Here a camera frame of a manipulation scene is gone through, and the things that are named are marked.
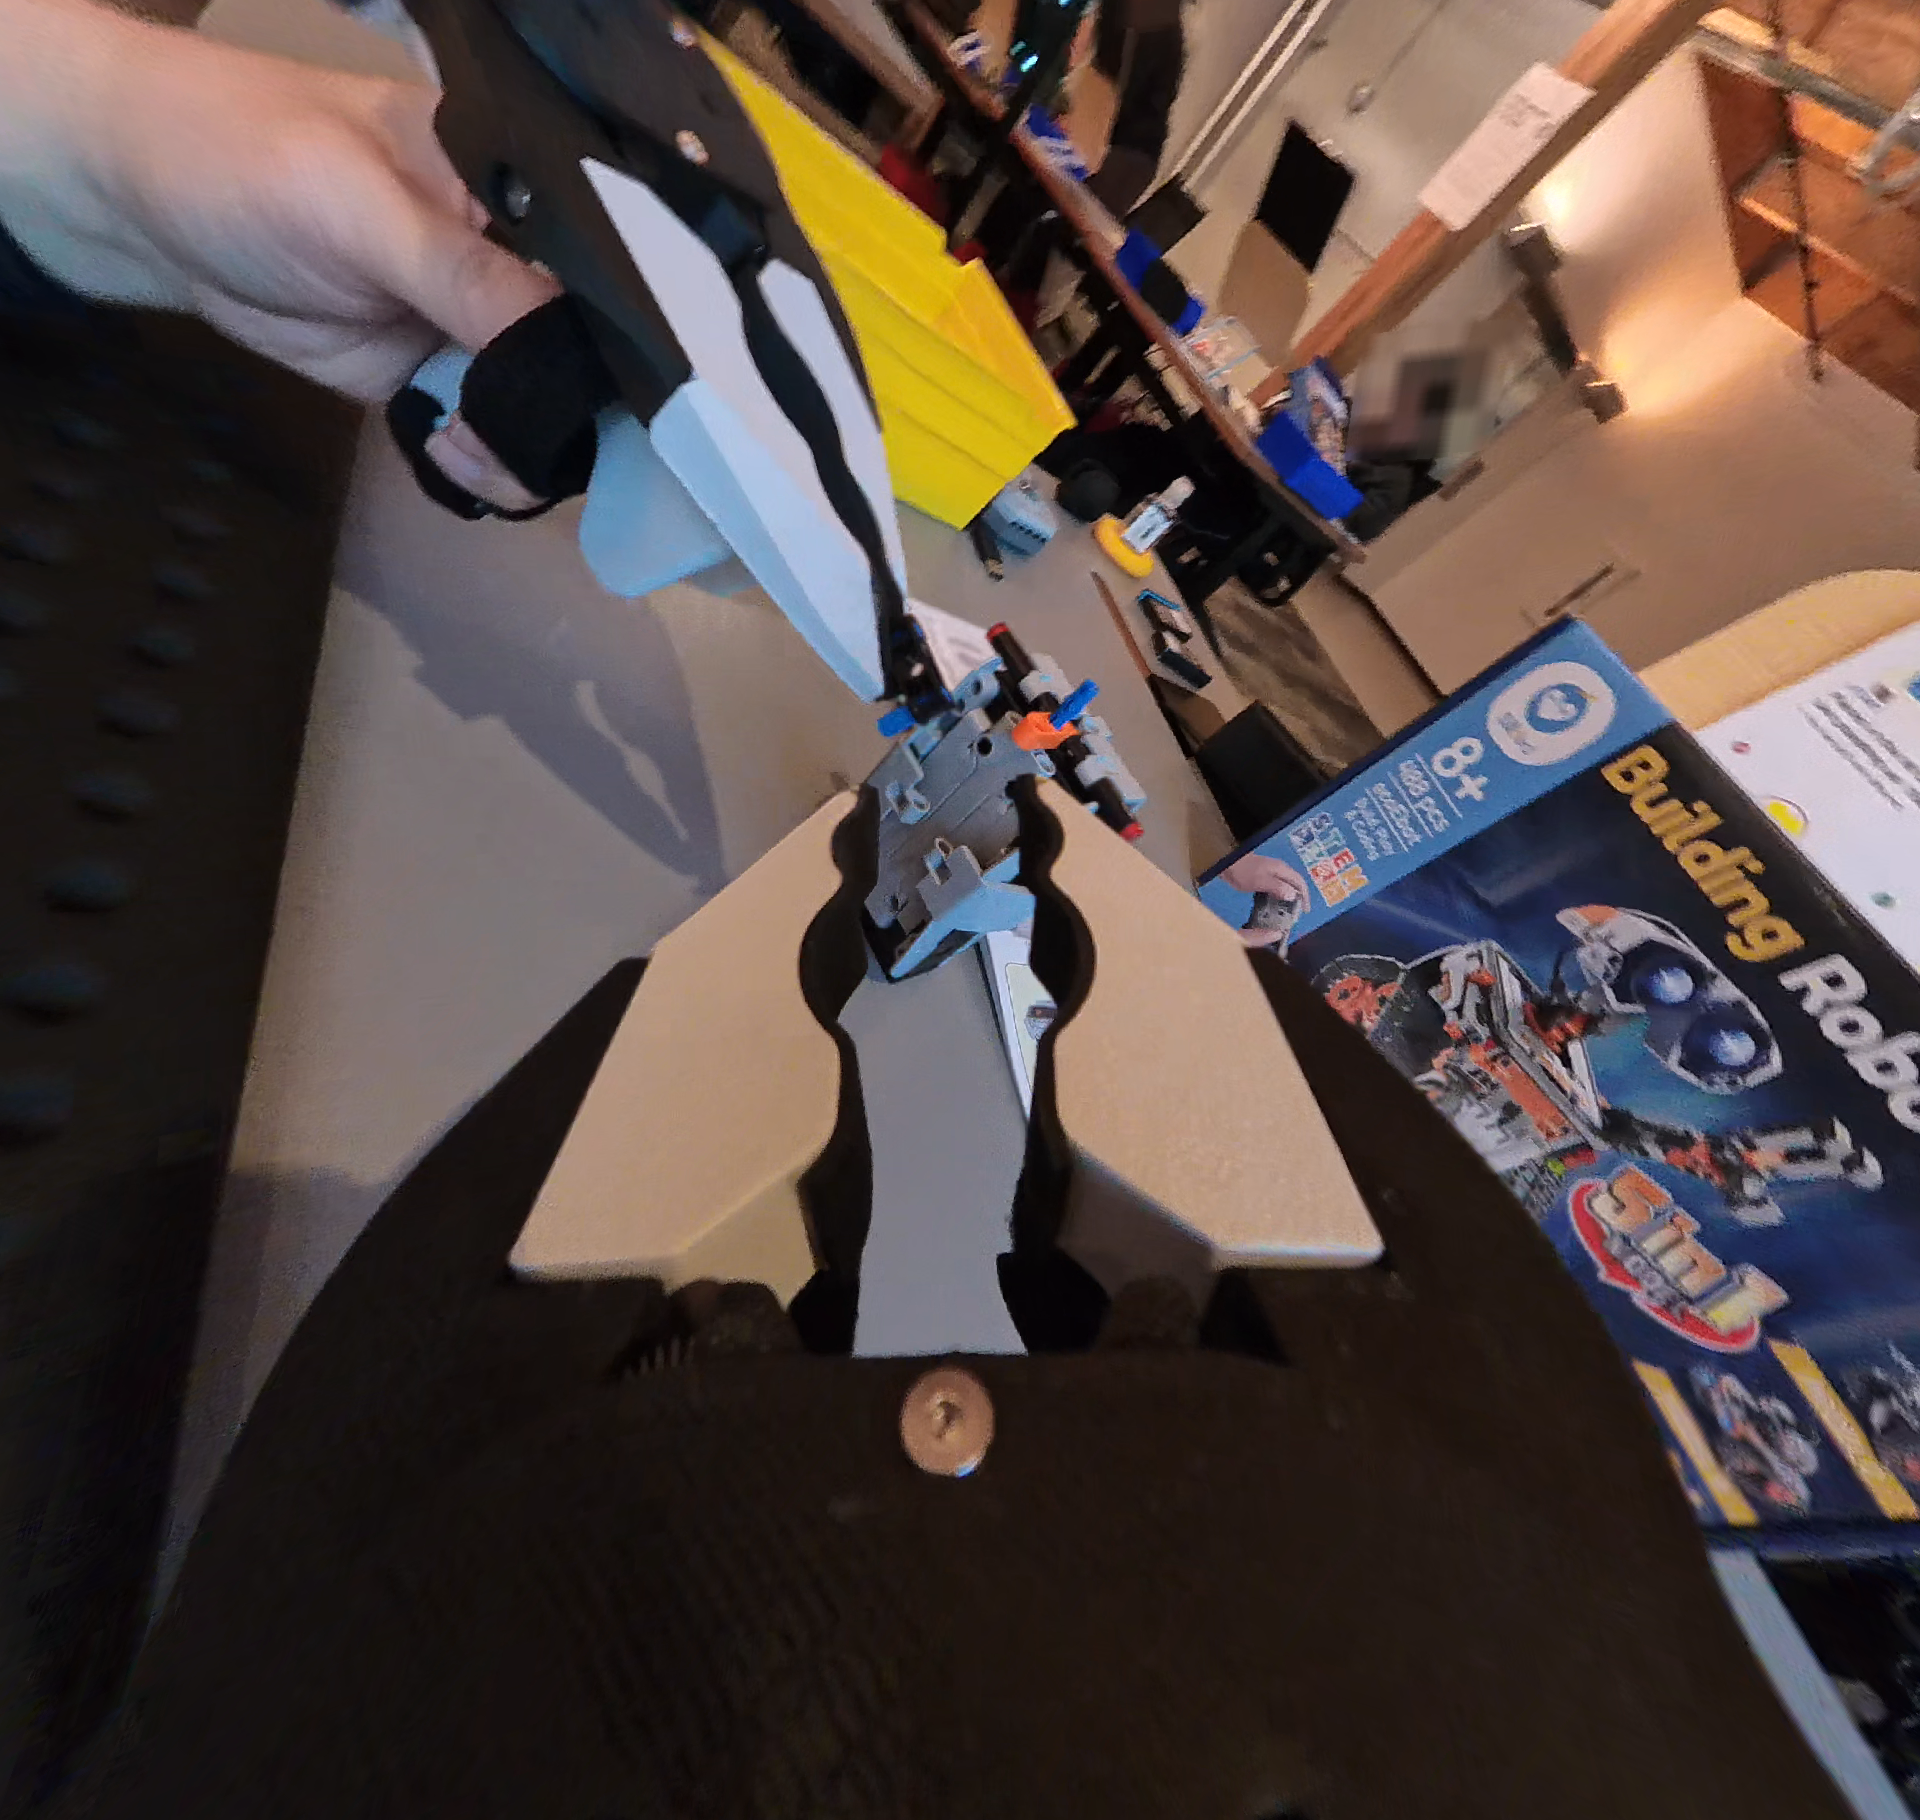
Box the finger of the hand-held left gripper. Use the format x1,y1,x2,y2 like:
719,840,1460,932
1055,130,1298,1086
757,256,917,626
583,156,905,706

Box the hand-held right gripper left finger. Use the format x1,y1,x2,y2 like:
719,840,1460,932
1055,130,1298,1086
511,784,886,1334

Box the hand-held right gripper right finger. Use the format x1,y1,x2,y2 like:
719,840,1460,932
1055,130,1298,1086
1002,774,1382,1310

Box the small black blue connector piece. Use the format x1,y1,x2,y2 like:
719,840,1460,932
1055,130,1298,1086
876,617,945,736

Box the grey building block robot model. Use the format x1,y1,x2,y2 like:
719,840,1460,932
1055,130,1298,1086
862,620,1150,985

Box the grey desk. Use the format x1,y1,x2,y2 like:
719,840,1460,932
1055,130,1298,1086
157,0,1443,1552

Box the white printed task sheet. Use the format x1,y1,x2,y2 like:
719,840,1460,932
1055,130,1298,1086
1694,656,1920,982

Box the person's left hand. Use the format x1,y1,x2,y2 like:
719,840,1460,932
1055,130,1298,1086
0,0,569,516

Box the yellow plastic bin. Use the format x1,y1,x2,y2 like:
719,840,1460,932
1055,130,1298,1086
697,35,1079,528

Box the open instruction manual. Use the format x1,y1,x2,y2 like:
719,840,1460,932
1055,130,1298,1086
982,935,1059,1118

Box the blue robot kit box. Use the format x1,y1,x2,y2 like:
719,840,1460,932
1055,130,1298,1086
1202,617,1920,1552

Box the small black device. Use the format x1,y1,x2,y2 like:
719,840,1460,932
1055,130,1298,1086
1134,591,1214,689

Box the blue storage bin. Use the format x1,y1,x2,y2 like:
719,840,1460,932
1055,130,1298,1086
1257,408,1365,520

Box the black perforated board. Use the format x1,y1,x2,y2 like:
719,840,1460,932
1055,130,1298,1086
0,305,370,1820

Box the light wooden board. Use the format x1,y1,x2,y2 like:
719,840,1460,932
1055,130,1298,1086
1641,565,1920,742

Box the white paper wall label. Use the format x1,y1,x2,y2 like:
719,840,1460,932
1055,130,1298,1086
1419,61,1596,236

